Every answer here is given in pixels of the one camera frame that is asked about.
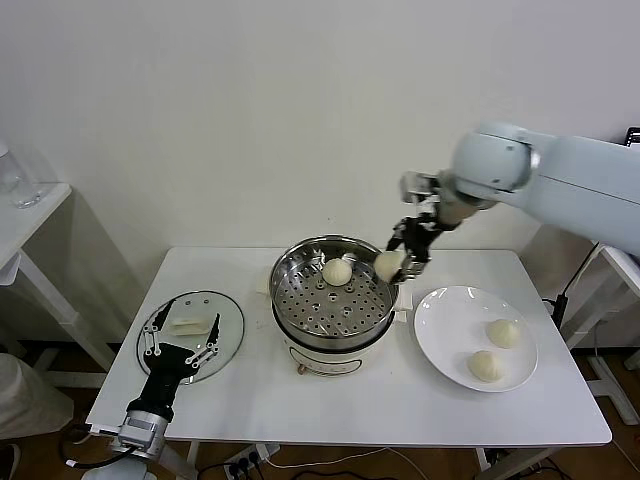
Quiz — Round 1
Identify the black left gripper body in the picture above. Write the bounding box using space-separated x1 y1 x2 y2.
131 342 202 417

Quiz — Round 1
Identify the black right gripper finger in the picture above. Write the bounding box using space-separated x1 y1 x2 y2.
391 252 431 286
384 217 412 254

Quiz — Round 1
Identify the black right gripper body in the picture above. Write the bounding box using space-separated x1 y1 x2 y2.
401 212 442 263

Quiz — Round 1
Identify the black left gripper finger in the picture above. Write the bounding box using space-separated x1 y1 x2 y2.
141 298 175 357
182 312 222 372

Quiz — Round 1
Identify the round glass pot lid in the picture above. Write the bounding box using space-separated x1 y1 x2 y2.
135 290 246 385

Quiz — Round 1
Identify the white steamed baozi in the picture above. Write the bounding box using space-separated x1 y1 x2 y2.
321 258 354 288
373 251 405 282
466 349 504 384
486 318 524 347

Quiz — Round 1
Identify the stainless steel steamer basket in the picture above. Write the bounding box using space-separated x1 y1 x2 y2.
269 235 401 354

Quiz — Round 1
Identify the white round plate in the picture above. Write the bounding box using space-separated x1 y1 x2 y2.
413 285 540 394

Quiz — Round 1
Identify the white table leg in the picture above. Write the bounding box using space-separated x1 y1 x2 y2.
159 441 202 480
472 447 501 474

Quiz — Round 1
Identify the white power strip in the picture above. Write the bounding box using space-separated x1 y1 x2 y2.
222 443 281 476

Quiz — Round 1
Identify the beige trouser leg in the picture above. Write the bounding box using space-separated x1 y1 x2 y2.
0 352 76 446

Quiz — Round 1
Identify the black shoe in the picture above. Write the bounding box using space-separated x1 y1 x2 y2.
0 442 22 480

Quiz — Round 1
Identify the clear glass jar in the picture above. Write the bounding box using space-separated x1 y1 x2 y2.
0 138 44 210

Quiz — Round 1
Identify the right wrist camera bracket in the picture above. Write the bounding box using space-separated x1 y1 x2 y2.
398 170 444 205

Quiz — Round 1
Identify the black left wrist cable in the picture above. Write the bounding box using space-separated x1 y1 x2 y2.
59 423 136 469

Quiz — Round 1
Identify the laptop charging cable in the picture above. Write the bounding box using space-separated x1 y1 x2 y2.
542 241 604 361

